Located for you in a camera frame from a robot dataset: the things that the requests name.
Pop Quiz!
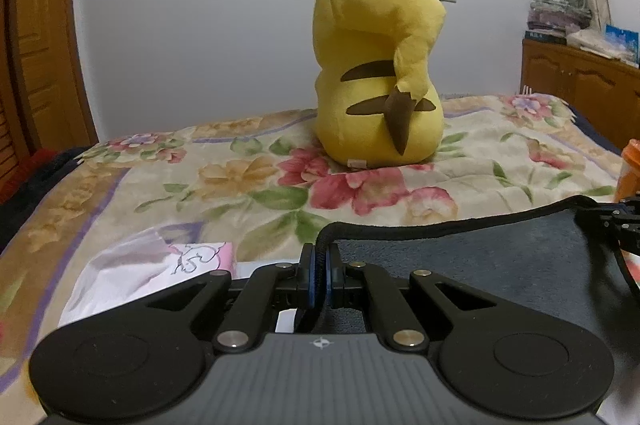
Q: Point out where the orange lidded cup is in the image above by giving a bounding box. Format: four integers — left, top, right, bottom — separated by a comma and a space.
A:
614, 139, 640, 202

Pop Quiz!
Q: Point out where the floral bed quilt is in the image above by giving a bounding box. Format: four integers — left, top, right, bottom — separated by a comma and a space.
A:
1, 95, 622, 424

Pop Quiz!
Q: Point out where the wooden side cabinet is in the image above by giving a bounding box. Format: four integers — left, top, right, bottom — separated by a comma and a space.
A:
521, 38, 640, 149

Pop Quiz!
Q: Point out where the pink tissue pack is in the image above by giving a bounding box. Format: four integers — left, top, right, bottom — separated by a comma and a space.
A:
58, 228, 236, 327

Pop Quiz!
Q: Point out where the blue picture box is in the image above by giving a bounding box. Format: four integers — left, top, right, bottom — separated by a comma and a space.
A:
604, 24, 639, 64

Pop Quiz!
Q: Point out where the yellow Pikachu plush toy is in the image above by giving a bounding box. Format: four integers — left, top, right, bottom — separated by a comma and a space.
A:
312, 0, 446, 168

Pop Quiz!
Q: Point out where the stack of folded cloths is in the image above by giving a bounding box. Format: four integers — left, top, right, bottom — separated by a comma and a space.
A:
527, 0, 592, 37

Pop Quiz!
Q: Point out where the wooden door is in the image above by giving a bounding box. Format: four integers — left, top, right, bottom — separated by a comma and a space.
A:
0, 0, 100, 157

